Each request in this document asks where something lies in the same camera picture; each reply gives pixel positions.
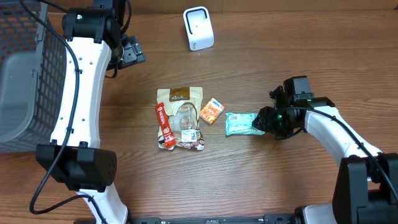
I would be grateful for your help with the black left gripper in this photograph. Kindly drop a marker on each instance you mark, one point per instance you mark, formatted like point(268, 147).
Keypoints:
point(132, 52)

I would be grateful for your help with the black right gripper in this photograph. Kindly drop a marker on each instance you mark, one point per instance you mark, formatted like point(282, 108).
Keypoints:
point(265, 117)

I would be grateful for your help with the teal snack packet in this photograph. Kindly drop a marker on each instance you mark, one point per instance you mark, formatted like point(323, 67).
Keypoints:
point(241, 124)

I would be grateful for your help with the beige nut pouch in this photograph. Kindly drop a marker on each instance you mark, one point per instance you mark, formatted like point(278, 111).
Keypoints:
point(182, 106)

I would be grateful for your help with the orange tissue packet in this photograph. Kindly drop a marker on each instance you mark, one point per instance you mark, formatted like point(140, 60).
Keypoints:
point(211, 111)

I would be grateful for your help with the red coffee stick sachet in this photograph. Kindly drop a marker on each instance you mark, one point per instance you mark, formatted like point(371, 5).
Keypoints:
point(165, 126)

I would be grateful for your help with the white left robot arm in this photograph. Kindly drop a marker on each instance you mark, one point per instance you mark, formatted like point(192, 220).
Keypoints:
point(96, 42)

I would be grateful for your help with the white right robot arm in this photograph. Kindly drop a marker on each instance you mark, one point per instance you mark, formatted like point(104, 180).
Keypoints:
point(366, 185)

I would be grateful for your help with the white barcode scanner stand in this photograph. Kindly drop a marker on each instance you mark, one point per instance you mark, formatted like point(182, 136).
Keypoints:
point(199, 28)

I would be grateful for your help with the grey plastic mesh basket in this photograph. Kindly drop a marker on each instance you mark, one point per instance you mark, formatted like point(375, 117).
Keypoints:
point(33, 66)

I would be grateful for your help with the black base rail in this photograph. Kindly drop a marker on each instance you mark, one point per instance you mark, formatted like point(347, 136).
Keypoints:
point(266, 219)

